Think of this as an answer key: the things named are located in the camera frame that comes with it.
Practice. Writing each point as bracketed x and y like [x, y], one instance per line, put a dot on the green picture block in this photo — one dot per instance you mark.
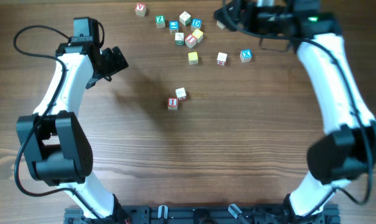
[179, 38]

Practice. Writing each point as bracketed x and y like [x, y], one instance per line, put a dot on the green letter Z block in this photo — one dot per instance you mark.
[160, 21]

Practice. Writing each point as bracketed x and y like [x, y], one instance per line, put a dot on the blue letter D block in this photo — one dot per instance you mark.
[196, 24]

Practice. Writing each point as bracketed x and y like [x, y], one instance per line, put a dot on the yellow block upper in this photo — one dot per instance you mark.
[198, 34]

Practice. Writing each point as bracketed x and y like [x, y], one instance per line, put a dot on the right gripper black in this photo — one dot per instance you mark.
[252, 9]

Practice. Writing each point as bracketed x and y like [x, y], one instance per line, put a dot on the yellow block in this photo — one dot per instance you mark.
[198, 34]
[193, 58]

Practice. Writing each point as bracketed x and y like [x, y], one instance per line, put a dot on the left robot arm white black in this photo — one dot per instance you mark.
[55, 154]

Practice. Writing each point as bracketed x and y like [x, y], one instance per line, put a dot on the red letter I block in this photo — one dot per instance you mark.
[172, 103]

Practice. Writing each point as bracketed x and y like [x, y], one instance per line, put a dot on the blue block far right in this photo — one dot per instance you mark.
[220, 25]

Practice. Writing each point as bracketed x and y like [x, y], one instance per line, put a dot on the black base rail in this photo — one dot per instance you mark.
[263, 213]

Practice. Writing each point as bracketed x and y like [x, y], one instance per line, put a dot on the white green top block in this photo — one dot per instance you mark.
[185, 18]

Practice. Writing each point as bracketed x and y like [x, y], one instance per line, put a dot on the red letter Y block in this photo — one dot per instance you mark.
[140, 9]

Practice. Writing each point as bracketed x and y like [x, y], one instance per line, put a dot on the blue letter S block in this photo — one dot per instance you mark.
[173, 26]

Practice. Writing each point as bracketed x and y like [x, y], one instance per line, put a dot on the red letter A block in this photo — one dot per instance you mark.
[181, 93]

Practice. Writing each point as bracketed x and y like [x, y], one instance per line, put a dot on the blue letter X block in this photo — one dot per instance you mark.
[246, 55]

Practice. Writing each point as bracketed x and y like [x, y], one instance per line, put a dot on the red number 6 block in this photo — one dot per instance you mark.
[221, 58]

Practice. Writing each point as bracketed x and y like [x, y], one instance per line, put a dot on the red letter block centre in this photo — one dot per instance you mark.
[190, 41]

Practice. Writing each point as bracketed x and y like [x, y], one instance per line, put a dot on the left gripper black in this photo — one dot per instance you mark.
[117, 61]

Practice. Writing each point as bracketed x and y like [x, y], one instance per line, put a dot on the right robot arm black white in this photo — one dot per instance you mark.
[348, 148]

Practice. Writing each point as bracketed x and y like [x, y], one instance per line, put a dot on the yellow block lower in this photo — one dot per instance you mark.
[193, 58]

